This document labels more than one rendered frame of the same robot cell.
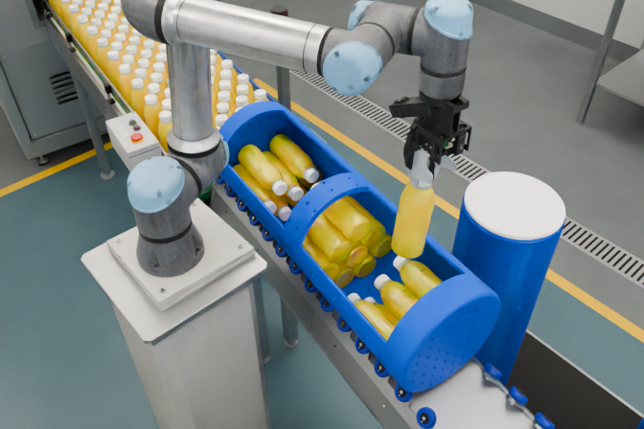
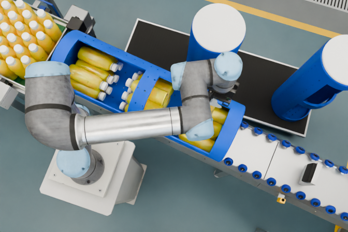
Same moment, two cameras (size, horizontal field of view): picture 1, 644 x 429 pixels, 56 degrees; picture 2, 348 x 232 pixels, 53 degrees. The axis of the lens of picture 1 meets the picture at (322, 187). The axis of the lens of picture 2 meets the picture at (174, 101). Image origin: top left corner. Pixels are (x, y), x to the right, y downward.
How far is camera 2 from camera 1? 0.82 m
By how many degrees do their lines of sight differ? 37
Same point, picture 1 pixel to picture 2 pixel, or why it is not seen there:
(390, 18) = (200, 83)
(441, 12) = (230, 75)
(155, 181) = (76, 163)
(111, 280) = (66, 194)
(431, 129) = (220, 96)
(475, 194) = (198, 30)
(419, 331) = (224, 148)
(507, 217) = (219, 39)
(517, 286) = not seen: hidden behind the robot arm
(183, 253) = (99, 170)
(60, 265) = not seen: outside the picture
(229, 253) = (115, 150)
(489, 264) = not seen: hidden behind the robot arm
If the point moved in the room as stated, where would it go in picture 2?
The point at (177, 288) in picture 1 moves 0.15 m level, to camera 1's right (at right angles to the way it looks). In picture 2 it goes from (105, 185) to (137, 166)
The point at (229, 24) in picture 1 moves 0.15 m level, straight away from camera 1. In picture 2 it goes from (122, 135) to (87, 92)
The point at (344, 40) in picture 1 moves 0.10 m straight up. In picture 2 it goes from (193, 122) to (197, 113)
